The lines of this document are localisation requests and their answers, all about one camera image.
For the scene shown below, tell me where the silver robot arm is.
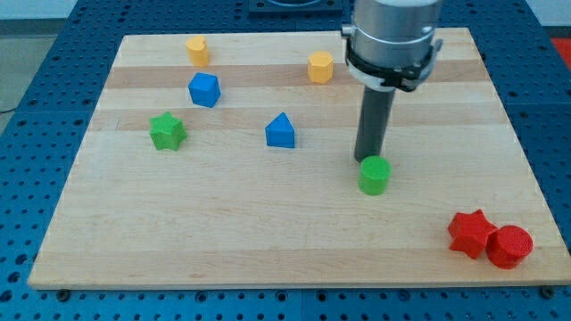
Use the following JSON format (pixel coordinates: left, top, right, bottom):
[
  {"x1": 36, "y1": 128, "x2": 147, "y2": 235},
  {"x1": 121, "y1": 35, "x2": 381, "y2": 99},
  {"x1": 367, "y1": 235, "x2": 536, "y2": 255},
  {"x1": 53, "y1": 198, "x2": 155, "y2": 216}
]
[{"x1": 341, "y1": 0, "x2": 443, "y2": 92}]

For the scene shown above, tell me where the blue cube block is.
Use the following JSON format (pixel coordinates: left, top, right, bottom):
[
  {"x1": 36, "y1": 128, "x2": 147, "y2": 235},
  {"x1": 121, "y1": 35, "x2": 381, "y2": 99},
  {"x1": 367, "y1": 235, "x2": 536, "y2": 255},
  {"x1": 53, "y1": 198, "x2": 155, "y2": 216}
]
[{"x1": 188, "y1": 72, "x2": 221, "y2": 108}]

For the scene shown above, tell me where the yellow heart block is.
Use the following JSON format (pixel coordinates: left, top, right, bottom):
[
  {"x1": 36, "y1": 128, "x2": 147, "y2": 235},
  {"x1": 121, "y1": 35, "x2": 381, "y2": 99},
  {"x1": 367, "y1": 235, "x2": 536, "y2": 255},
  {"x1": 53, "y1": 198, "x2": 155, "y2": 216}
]
[{"x1": 186, "y1": 35, "x2": 210, "y2": 67}]

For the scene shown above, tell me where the blue triangle block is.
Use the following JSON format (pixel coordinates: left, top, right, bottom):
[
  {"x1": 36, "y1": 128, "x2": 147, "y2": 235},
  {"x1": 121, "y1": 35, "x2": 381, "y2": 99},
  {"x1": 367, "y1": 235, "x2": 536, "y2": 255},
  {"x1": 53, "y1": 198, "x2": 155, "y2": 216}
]
[{"x1": 265, "y1": 112, "x2": 295, "y2": 148}]

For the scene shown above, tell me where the light wooden board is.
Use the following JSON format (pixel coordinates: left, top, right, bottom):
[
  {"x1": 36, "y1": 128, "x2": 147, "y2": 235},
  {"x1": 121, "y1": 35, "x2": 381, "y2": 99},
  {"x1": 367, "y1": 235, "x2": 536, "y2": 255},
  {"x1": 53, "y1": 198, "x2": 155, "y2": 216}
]
[{"x1": 28, "y1": 28, "x2": 570, "y2": 290}]

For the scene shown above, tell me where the green cylinder block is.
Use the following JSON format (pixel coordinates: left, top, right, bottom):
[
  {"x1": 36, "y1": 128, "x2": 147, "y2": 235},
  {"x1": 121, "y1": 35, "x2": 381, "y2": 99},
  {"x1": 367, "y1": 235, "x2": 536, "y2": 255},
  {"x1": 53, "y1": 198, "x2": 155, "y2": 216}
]
[{"x1": 358, "y1": 156, "x2": 392, "y2": 195}]

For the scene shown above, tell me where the yellow hexagon block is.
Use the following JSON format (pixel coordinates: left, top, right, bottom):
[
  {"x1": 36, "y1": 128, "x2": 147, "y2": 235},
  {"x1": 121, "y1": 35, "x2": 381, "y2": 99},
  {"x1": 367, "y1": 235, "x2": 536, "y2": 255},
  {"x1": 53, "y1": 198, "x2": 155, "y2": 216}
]
[{"x1": 307, "y1": 51, "x2": 335, "y2": 84}]

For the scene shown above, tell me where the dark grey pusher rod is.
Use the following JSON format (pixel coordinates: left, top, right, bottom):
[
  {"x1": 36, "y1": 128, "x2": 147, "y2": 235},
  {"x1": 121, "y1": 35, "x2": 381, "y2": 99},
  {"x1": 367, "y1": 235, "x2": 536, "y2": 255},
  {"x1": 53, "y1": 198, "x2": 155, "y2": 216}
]
[{"x1": 354, "y1": 86, "x2": 394, "y2": 162}]

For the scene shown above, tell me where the green star block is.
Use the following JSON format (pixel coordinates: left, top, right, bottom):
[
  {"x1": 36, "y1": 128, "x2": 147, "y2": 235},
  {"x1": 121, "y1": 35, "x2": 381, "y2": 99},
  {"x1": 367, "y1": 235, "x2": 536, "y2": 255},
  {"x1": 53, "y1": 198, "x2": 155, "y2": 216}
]
[{"x1": 149, "y1": 111, "x2": 187, "y2": 151}]

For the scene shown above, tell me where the red star block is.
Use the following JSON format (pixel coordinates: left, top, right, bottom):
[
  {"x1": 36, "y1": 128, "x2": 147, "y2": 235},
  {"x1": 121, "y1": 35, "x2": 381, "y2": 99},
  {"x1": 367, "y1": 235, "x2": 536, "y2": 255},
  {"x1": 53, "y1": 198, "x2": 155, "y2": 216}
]
[{"x1": 447, "y1": 210, "x2": 498, "y2": 259}]

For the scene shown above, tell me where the red cylinder block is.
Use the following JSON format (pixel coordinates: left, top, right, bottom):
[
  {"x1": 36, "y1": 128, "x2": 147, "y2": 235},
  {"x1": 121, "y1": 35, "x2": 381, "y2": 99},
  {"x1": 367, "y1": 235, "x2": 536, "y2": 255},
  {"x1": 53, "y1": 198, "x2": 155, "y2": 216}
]
[{"x1": 486, "y1": 225, "x2": 534, "y2": 269}]

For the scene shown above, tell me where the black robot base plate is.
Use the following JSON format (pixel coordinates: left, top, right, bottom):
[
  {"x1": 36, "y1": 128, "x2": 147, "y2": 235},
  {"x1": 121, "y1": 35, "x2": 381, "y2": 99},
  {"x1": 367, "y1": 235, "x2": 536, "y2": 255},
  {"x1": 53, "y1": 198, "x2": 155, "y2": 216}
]
[{"x1": 246, "y1": 0, "x2": 343, "y2": 13}]

